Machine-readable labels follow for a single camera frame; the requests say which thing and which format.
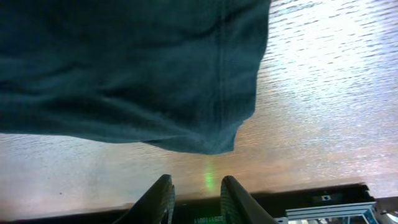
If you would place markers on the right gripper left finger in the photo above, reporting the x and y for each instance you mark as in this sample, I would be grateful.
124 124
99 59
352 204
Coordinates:
156 206

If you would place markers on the black nike t-shirt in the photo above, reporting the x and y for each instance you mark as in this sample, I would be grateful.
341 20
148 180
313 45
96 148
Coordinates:
177 74

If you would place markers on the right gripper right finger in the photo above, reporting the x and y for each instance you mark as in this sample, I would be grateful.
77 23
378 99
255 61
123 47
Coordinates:
239 207

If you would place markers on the aluminium frame rail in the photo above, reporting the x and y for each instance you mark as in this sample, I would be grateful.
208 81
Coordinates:
345 212

